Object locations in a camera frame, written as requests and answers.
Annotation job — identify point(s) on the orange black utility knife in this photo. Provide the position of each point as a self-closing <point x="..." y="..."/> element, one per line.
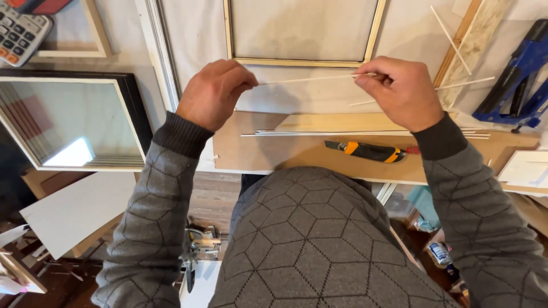
<point x="368" y="151"/>

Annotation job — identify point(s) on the white blue glue bottle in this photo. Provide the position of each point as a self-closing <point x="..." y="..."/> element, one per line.
<point x="440" y="253"/>

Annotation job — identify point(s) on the gold picture frame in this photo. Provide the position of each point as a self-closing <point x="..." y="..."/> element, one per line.
<point x="229" y="34"/>

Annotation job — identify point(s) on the person's right hand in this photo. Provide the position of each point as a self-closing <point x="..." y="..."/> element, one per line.
<point x="401" y="93"/>

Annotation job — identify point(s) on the metal clamp tool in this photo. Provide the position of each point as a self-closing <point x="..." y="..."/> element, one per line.
<point x="199" y="252"/>

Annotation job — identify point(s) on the person's right fingers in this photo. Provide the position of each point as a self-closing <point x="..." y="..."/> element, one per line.
<point x="367" y="78"/>

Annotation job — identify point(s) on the person's grey patterned sweater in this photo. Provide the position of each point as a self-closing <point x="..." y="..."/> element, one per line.
<point x="317" y="244"/>

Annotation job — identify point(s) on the thin wooden strip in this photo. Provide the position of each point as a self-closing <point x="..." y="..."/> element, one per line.
<point x="450" y="39"/>
<point x="464" y="82"/>
<point x="308" y="78"/>

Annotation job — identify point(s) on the speckled wood moulding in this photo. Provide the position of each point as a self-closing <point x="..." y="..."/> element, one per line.
<point x="473" y="47"/>

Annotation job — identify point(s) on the black white glazed picture frame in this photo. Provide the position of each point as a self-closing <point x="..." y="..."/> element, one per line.
<point x="77" y="124"/>

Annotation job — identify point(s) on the white foam board piece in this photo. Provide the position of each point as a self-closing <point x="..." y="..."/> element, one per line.
<point x="524" y="169"/>

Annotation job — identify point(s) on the cream picture frame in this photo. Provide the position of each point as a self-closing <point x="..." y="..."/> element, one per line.
<point x="100" y="40"/>

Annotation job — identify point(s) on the red case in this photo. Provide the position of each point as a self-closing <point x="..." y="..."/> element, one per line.
<point x="36" y="5"/>

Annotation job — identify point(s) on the person's left hand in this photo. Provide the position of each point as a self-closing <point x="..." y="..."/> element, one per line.
<point x="210" y="95"/>

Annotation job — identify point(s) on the person's left fingers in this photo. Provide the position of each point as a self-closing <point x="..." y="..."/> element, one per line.
<point x="245" y="79"/>

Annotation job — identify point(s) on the white frame moulding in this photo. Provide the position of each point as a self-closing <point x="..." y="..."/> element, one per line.
<point x="165" y="60"/>

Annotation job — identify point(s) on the grey calculator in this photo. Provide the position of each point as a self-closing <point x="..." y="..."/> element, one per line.
<point x="19" y="36"/>

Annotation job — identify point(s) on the brown backing board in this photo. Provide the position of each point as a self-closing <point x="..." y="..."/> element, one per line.
<point x="265" y="147"/>

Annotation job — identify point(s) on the white mat board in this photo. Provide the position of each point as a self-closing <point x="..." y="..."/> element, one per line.
<point x="77" y="211"/>

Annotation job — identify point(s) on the bundle of thin wooden strips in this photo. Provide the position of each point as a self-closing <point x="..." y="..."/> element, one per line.
<point x="325" y="133"/>

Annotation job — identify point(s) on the blue staple gun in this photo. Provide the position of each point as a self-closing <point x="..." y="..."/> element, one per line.
<point x="520" y="77"/>

